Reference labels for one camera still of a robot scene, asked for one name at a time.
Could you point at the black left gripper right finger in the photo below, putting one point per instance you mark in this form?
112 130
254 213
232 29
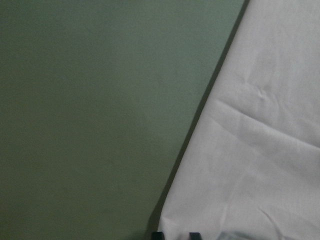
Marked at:
194 236

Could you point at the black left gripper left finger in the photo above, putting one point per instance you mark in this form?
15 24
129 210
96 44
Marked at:
157 235

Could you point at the pink Snoopy t-shirt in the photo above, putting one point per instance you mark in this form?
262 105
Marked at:
252 165

